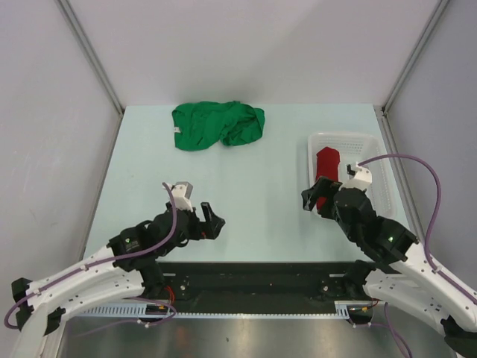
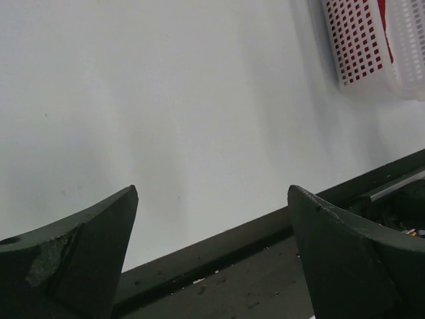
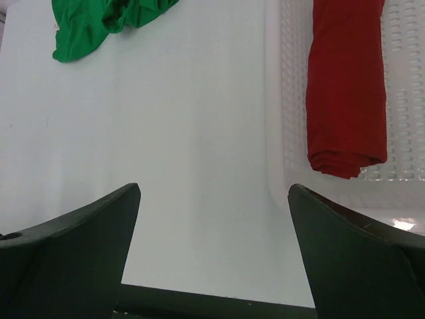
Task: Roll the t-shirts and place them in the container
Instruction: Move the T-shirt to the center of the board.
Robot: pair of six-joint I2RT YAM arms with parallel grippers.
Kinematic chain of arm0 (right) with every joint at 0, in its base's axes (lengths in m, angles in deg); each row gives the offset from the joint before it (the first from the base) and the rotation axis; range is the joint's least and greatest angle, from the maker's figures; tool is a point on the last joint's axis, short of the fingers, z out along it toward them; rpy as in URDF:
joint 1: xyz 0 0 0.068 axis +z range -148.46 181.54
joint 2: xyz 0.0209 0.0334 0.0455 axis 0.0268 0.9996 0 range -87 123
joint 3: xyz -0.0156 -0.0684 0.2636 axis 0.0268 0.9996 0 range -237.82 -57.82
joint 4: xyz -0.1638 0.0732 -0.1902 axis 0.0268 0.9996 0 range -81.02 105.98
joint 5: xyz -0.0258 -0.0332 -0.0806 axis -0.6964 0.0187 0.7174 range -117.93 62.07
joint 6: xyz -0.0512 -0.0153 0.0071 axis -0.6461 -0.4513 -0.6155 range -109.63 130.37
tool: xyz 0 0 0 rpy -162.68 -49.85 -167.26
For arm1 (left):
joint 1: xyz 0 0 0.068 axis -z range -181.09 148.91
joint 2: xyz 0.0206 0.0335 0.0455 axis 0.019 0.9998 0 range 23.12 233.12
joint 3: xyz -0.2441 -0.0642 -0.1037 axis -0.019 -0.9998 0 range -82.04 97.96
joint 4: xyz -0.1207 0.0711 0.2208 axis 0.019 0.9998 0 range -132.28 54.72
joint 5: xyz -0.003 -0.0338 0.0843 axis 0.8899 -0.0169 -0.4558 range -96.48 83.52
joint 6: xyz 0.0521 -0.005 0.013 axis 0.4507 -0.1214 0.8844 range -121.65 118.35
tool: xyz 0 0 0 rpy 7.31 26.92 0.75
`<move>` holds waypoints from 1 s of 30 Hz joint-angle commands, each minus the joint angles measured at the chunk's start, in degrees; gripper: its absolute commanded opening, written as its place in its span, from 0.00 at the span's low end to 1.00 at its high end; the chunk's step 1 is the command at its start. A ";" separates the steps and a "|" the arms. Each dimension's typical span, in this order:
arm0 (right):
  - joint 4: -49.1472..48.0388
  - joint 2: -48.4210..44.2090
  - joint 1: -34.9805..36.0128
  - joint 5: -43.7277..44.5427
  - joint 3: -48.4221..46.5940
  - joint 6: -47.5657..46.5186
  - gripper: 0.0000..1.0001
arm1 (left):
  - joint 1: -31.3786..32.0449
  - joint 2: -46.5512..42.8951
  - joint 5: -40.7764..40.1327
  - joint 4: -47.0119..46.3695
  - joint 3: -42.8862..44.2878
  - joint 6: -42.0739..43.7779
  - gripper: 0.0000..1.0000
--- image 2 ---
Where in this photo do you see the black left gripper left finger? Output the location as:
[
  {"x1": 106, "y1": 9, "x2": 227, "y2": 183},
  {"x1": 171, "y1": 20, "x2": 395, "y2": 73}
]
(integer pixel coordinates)
[{"x1": 1, "y1": 185, "x2": 137, "y2": 318}]

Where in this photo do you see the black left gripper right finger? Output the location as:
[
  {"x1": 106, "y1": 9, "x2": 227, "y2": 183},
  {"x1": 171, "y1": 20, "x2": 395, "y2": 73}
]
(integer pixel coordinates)
[{"x1": 288, "y1": 185, "x2": 424, "y2": 318}]

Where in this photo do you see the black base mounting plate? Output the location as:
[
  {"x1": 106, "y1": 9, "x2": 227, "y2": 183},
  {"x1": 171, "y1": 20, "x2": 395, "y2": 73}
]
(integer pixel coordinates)
[{"x1": 112, "y1": 151, "x2": 424, "y2": 318}]

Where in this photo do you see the white perforated plastic basket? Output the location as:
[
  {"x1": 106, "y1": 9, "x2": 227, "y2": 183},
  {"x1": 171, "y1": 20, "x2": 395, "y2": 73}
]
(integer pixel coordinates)
[{"x1": 309, "y1": 0, "x2": 424, "y2": 102}]

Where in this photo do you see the rolled red t shirt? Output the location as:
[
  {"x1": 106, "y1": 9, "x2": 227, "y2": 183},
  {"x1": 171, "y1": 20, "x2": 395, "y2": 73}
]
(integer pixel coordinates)
[{"x1": 327, "y1": 0, "x2": 395, "y2": 86}]

